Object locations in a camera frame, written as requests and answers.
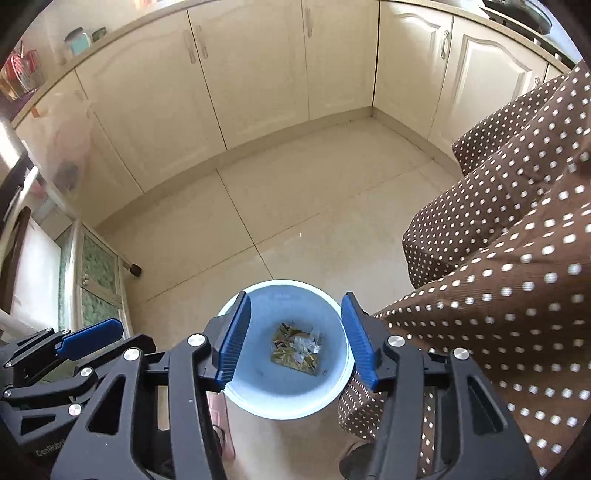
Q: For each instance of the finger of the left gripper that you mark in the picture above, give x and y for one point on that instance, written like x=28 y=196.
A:
x=81 y=343

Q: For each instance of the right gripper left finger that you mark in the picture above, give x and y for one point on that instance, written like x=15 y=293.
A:
x=232 y=329

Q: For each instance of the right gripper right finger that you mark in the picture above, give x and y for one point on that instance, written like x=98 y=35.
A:
x=364 y=353

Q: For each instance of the snack wrapper pile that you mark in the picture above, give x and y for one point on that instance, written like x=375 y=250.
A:
x=297 y=349

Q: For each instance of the light blue trash bin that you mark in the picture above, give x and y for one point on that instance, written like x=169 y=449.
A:
x=274 y=392

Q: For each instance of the pink slipper on foot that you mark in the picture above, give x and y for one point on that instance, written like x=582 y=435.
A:
x=218 y=408

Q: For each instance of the brown polka dot tablecloth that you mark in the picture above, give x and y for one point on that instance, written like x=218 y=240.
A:
x=484 y=368

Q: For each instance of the red utensil rack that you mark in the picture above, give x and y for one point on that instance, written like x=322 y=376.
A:
x=22 y=73

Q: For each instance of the clear jar with lid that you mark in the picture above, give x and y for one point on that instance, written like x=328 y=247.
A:
x=76 y=42

